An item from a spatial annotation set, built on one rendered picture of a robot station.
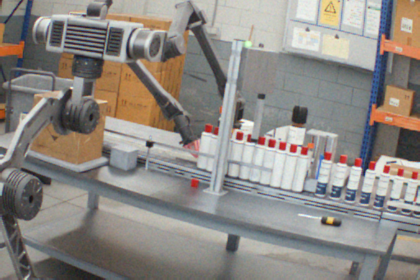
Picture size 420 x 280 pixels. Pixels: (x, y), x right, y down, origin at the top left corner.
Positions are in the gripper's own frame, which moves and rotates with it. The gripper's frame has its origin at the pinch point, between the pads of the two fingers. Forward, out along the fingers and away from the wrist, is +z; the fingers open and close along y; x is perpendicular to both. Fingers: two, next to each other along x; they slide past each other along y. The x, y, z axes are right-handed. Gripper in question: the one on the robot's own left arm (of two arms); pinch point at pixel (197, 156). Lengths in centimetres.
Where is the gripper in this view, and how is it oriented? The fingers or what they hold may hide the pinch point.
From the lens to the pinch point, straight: 331.4
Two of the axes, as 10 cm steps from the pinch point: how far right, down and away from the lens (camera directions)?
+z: 4.3, 9.0, -0.5
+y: 3.7, -1.2, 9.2
